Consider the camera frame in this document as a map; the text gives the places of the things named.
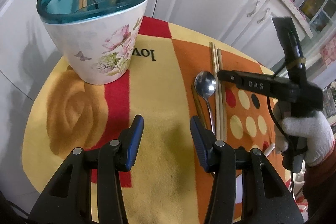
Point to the colourful patterned mat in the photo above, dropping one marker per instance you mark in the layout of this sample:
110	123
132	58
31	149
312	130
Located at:
162	108

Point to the person's right forearm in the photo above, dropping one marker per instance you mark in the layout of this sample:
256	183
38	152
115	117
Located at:
317	187

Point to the floral utensil holder teal rim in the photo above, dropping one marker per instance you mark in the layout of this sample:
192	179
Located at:
86	50

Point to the metal spoon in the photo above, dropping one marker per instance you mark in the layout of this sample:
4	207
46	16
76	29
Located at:
205	83

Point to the person's right hand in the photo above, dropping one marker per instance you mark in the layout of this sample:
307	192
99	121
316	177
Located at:
312	134

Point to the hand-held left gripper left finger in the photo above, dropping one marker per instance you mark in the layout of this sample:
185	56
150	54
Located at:
135	140

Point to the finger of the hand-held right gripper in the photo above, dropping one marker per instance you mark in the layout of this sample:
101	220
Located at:
231	78

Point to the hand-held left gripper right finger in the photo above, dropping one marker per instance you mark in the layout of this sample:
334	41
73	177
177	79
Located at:
199	140

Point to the pink cloth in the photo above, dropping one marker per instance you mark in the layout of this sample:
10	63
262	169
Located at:
303	15

